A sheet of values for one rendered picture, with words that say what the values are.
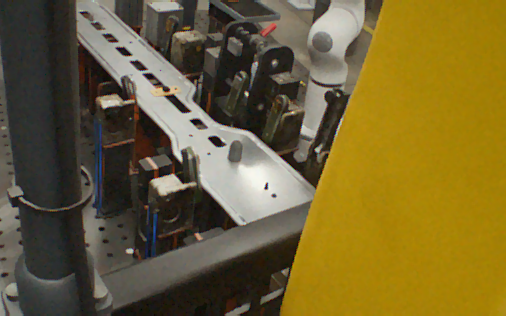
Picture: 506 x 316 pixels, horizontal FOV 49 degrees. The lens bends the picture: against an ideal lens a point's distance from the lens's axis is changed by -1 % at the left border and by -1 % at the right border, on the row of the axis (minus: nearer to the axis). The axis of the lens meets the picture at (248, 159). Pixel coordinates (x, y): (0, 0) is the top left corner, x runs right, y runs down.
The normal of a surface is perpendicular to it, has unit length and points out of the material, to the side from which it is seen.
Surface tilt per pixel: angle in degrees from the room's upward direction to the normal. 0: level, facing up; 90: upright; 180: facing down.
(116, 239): 0
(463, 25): 90
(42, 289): 51
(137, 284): 0
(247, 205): 0
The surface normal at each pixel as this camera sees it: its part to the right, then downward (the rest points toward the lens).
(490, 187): -0.84, 0.19
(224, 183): 0.15, -0.81
